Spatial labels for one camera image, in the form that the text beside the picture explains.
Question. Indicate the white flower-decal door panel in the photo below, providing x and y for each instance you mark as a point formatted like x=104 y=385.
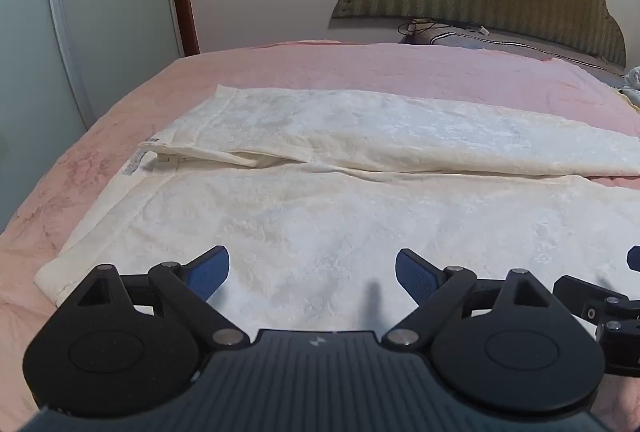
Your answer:
x=125 y=12

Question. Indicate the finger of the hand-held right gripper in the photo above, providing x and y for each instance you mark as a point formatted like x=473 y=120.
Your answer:
x=580 y=292
x=634 y=258

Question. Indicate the pink bed blanket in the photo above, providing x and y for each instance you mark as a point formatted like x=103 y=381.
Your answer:
x=380 y=67

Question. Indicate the grey pillow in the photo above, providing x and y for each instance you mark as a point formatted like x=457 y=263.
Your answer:
x=505 y=47

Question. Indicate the white embossed blanket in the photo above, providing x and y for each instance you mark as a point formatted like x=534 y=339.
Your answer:
x=320 y=232

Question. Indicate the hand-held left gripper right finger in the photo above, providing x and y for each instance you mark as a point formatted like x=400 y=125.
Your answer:
x=415 y=273

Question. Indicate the light patterned cloth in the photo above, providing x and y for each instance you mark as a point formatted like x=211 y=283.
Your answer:
x=632 y=85

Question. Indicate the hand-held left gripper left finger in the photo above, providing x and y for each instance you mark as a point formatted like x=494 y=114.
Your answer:
x=210 y=269

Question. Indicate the frosted glass sliding door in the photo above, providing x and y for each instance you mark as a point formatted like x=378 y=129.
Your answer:
x=30 y=77

